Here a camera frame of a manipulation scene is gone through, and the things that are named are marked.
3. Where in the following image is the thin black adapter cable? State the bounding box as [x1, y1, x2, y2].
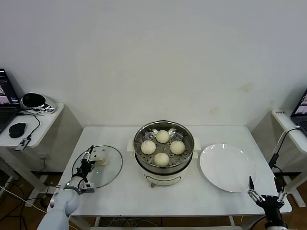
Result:
[16, 110, 41, 141]

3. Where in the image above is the stainless steel steamer basket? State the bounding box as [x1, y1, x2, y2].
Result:
[133, 121, 195, 173]

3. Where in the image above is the black power brick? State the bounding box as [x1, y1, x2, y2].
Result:
[268, 154, 279, 168]

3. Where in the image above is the white steamed baozi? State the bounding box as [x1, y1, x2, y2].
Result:
[141, 140, 156, 155]
[169, 140, 186, 155]
[155, 130, 170, 144]
[153, 152, 170, 168]

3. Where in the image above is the black open laptop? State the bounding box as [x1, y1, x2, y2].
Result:
[0, 69, 22, 135]
[290, 89, 307, 135]

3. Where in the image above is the cream electric cooker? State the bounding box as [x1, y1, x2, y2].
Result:
[126, 138, 201, 189]

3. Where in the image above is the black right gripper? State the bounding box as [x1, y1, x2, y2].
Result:
[247, 176, 287, 223]

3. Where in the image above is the white laptop cable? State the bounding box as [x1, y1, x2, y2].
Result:
[273, 126, 301, 159]

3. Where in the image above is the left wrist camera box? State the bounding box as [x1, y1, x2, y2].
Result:
[80, 182, 96, 194]

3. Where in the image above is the grey usb adapter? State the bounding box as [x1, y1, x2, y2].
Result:
[15, 138, 32, 151]

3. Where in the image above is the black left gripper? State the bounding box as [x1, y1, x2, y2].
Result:
[76, 145, 96, 182]

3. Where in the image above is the black computer mouse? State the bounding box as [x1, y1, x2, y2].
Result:
[9, 122, 27, 138]

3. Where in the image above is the round glass pot lid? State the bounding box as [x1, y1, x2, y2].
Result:
[71, 145, 123, 189]

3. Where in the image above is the white cable bundle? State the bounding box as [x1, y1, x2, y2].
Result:
[103, 215, 159, 228]

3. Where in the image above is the round white plate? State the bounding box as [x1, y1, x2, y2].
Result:
[199, 143, 257, 193]

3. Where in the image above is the white floor cable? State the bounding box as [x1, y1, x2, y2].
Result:
[0, 184, 36, 208]

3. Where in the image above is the white side desk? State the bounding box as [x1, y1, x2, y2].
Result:
[0, 103, 65, 208]
[271, 109, 307, 208]

